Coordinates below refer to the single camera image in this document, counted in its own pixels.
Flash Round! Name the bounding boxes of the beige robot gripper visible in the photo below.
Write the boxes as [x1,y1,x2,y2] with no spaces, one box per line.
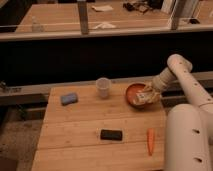
[142,84,161,104]

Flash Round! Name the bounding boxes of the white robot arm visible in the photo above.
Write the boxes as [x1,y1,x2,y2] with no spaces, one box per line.
[142,54,213,171]

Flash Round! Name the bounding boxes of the orange ceramic bowl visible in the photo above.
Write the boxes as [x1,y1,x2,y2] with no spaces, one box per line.
[125,83,153,109]

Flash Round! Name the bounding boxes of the orange carrot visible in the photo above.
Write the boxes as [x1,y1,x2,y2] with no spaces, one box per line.
[147,128,155,156]

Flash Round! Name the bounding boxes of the translucent plastic cup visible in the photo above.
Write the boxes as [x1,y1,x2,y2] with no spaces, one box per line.
[95,77,111,99]

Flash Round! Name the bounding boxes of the black rectangular block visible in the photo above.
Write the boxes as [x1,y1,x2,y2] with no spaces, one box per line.
[100,130,123,141]

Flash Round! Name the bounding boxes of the blue sponge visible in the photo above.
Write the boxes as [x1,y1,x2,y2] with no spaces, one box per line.
[60,93,78,106]

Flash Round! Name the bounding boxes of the dark cluttered tools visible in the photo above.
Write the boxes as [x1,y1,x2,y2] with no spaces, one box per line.
[123,0,152,14]

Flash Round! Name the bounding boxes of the white paper sheet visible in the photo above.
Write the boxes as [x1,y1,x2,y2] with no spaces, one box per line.
[91,5,113,12]

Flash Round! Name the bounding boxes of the grey metal post right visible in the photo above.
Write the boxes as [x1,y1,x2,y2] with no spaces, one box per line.
[170,0,186,30]

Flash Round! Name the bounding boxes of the grey metal post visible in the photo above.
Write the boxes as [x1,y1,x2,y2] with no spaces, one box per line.
[77,0,89,35]
[170,0,186,30]

